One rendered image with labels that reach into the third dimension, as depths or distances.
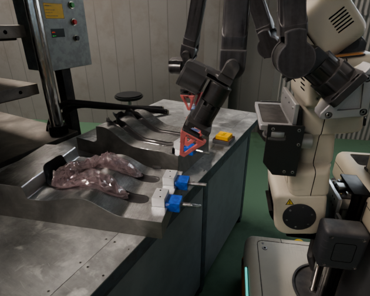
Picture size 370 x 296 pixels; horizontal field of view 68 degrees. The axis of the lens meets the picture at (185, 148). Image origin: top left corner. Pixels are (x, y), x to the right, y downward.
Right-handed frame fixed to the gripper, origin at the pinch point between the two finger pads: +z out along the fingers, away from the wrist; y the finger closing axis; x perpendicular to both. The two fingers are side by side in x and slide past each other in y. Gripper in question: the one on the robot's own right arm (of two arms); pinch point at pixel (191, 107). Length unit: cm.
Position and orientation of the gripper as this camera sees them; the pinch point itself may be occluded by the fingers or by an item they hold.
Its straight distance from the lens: 127.8
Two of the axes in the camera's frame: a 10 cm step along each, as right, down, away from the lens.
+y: -4.8, 3.8, -7.9
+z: 0.2, 9.1, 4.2
